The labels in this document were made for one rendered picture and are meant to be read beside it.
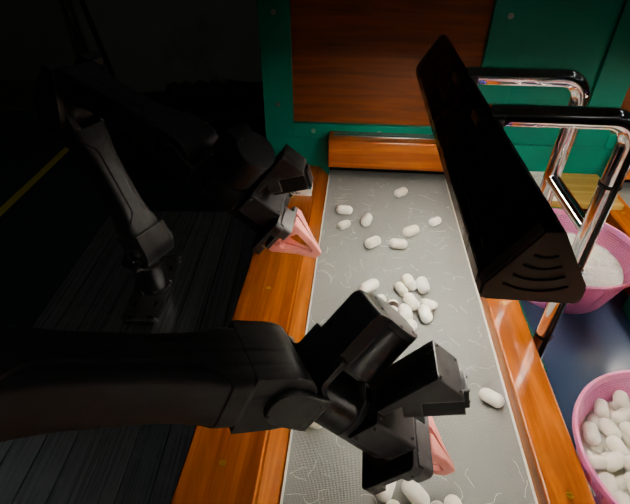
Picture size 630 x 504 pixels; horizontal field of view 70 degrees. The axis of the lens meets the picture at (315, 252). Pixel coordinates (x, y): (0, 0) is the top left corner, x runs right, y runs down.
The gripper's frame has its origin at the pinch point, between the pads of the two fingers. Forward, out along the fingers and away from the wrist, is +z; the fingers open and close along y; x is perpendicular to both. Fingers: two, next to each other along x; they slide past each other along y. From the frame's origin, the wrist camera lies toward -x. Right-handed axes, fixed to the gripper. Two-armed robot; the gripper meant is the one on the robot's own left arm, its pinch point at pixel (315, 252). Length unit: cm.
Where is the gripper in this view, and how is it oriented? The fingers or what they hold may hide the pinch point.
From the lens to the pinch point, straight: 72.0
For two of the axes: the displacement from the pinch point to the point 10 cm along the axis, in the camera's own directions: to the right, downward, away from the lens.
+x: -6.4, 5.8, 5.1
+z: 7.6, 5.5, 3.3
